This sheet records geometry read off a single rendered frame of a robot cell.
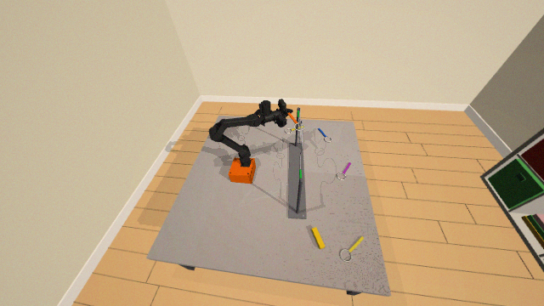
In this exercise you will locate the yellow rectangular block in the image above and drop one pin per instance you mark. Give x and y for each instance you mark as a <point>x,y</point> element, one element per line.
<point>318,238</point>

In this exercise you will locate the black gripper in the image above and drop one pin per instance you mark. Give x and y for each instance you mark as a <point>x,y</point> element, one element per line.
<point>282,110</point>

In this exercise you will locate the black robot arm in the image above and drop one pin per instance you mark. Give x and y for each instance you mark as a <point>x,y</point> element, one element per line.
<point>216,132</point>

